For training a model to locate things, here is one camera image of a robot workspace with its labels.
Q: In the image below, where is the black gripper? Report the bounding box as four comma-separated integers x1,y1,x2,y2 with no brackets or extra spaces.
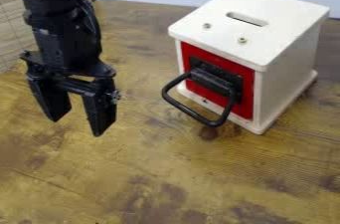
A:
21,0,121,136

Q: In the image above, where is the black metal drawer handle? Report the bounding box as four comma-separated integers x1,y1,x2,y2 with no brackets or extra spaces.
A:
161,67,242,127

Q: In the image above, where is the red drawer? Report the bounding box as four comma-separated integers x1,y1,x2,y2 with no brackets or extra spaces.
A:
180,42,254,119

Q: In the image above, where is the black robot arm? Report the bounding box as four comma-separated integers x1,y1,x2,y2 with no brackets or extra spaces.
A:
20,0,120,136

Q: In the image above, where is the white wooden box cabinet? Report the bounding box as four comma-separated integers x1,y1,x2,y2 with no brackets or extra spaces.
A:
169,0,329,134

